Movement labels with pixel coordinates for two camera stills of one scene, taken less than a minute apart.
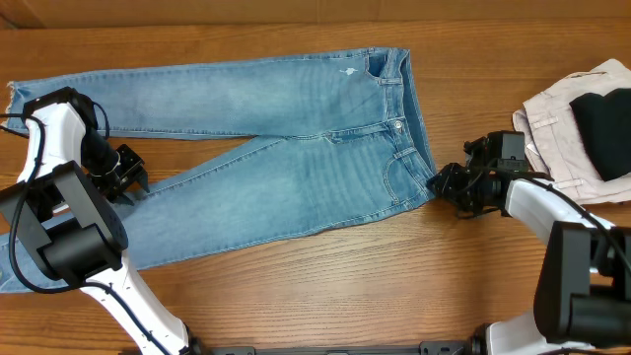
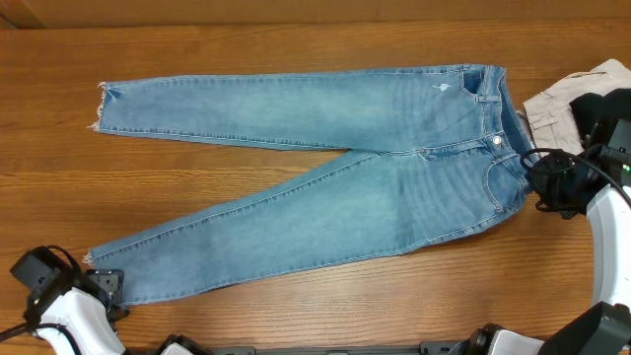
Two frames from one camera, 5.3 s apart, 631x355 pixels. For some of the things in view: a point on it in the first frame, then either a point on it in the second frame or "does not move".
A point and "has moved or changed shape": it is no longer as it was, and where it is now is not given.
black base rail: (422, 348) does not move
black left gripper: (131, 172) to (109, 284)
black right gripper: (446, 180) to (570, 209)
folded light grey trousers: (556, 148) does not move
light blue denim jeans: (350, 141) has moved or changed shape
